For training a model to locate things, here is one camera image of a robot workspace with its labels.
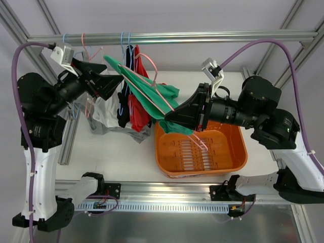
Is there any green tank top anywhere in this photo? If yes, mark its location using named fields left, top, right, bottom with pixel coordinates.
left=104, top=55, right=193, bottom=136

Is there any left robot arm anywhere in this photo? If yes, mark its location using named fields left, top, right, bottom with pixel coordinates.
left=12, top=59, right=123, bottom=232

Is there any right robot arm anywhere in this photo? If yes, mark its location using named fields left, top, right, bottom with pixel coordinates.
left=165, top=76, right=323, bottom=205

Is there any grey tank top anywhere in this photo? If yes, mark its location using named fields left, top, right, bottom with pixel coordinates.
left=75, top=93, right=151, bottom=144

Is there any black tank top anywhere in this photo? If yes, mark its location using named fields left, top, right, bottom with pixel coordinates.
left=117, top=45, right=134, bottom=128

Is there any white tank top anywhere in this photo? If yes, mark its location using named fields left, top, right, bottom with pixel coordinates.
left=92, top=47, right=120, bottom=129

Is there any light blue hanger far left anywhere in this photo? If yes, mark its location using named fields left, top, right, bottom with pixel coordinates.
left=62, top=33, right=85, bottom=119

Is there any red tank top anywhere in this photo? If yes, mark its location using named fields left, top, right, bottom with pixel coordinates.
left=132, top=57, right=151, bottom=132

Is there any orange plastic basket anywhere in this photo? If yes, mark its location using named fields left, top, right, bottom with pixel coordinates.
left=154, top=121, right=248, bottom=179

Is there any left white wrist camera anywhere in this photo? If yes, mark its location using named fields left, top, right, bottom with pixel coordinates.
left=50, top=43, right=79, bottom=77

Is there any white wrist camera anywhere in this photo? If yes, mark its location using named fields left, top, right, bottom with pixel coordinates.
left=50, top=43, right=79, bottom=77
left=201, top=58, right=224, bottom=96

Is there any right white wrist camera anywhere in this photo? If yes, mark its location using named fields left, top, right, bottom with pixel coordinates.
left=201, top=58, right=224, bottom=96

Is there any left aluminium frame post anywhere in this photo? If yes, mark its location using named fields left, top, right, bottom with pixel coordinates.
left=1, top=1, right=85, bottom=166

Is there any aluminium frame post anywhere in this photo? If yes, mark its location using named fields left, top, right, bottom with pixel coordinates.
left=1, top=1, right=85, bottom=166
left=241, top=0, right=324, bottom=112

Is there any right aluminium frame post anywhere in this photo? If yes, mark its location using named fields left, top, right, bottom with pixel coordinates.
left=241, top=0, right=324, bottom=112

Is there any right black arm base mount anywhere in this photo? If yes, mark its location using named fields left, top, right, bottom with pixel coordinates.
left=209, top=185, right=230, bottom=201

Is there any aluminium front rail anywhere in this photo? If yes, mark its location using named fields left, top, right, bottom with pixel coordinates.
left=55, top=180, right=291, bottom=205

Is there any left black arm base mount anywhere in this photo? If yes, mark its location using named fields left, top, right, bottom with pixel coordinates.
left=98, top=183, right=122, bottom=199

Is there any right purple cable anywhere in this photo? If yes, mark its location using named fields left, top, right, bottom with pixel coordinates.
left=220, top=38, right=324, bottom=175

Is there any aluminium hanging rail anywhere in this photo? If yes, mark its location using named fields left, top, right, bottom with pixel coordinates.
left=27, top=29, right=318, bottom=47

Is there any slotted cable duct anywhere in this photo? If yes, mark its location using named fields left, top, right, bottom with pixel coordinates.
left=75, top=201, right=229, bottom=214

